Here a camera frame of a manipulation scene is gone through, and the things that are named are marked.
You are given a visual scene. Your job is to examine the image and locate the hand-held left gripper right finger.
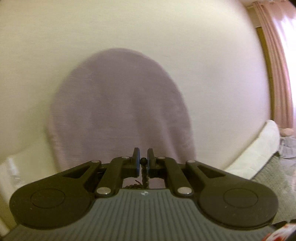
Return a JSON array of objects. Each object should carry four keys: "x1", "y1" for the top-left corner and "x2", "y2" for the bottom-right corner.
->
[{"x1": 147, "y1": 148, "x2": 230, "y2": 198}]

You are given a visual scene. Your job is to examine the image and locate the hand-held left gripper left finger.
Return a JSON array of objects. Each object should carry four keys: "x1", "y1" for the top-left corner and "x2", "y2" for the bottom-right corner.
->
[{"x1": 57, "y1": 148, "x2": 141, "y2": 198}]

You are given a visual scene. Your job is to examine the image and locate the cream pillow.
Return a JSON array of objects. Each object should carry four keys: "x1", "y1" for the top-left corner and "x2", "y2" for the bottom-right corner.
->
[{"x1": 224, "y1": 120, "x2": 281, "y2": 180}]

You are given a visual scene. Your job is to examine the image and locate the lilac hanging towel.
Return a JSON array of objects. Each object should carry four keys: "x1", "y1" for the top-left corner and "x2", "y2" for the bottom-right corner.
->
[{"x1": 47, "y1": 47, "x2": 197, "y2": 190}]

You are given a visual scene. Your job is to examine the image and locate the dark bead necklace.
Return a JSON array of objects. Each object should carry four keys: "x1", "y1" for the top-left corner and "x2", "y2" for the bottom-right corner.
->
[{"x1": 122, "y1": 158, "x2": 151, "y2": 189}]

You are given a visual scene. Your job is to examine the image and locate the grey quilted bedspread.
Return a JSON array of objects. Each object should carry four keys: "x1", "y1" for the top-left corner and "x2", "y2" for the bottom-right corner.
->
[{"x1": 251, "y1": 139, "x2": 296, "y2": 225}]

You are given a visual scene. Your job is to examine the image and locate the pink curtain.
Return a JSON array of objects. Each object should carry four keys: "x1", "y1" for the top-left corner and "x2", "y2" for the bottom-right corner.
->
[{"x1": 252, "y1": 0, "x2": 296, "y2": 130}]

